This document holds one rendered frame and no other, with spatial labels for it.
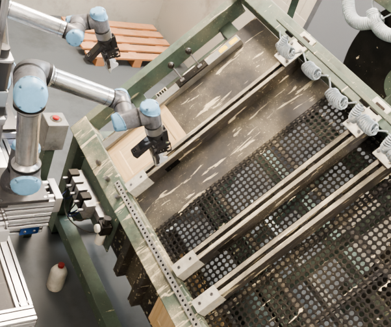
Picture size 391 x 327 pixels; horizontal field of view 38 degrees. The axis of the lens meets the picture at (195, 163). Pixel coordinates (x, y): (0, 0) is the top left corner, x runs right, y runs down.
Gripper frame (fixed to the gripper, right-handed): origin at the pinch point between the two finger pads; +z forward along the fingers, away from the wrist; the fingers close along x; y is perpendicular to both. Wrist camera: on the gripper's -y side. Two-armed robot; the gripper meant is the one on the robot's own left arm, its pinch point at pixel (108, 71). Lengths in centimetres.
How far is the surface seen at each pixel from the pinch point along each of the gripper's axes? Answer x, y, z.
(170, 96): -6.9, 28.4, 25.3
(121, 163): -22, -10, 44
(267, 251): -116, 25, 26
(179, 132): -29.5, 23.0, 30.2
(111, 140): -6.1, -9.2, 41.2
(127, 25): 301, 91, 191
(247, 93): -41, 57, 10
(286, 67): -43, 79, 1
